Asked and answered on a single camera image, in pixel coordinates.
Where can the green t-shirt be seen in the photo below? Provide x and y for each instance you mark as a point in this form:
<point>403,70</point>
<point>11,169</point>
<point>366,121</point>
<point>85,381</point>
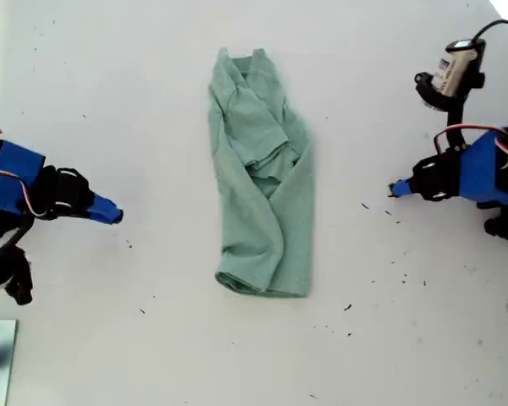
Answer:
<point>245,211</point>

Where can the black camera stalk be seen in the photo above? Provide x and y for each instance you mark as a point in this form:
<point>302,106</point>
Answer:
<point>448,108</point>

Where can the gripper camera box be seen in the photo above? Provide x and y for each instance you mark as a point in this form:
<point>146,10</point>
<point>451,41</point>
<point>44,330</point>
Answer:
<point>8,275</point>
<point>455,69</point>

